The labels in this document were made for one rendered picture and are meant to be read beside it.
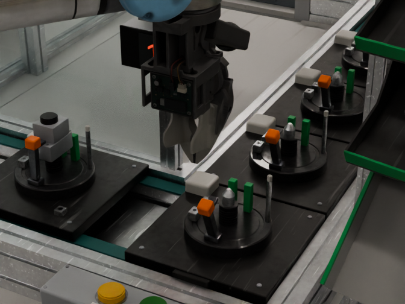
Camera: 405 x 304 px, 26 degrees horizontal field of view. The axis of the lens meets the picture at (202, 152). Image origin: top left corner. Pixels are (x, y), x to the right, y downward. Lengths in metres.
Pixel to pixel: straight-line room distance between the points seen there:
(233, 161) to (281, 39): 0.85
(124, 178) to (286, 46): 0.93
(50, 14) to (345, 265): 0.66
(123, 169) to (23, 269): 0.27
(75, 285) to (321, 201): 0.44
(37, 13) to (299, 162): 0.87
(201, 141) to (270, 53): 1.27
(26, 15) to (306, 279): 0.71
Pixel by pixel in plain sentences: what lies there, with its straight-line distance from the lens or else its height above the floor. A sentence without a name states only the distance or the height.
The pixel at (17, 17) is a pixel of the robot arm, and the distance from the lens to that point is 0.76.
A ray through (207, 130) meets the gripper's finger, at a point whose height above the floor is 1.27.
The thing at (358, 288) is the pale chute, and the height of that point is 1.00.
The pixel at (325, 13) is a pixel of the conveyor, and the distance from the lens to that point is 2.50.
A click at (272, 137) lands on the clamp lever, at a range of 1.47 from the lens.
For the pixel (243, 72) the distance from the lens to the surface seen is 2.19.
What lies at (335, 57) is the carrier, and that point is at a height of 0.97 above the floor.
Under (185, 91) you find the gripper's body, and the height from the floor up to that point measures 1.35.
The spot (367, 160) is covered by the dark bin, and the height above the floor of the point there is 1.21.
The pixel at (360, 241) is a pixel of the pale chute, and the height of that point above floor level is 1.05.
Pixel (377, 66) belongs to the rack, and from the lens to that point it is 1.21.
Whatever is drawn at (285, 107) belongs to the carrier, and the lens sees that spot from 1.79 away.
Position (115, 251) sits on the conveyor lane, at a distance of 1.41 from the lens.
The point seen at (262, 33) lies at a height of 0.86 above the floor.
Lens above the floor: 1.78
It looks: 30 degrees down
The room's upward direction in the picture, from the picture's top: straight up
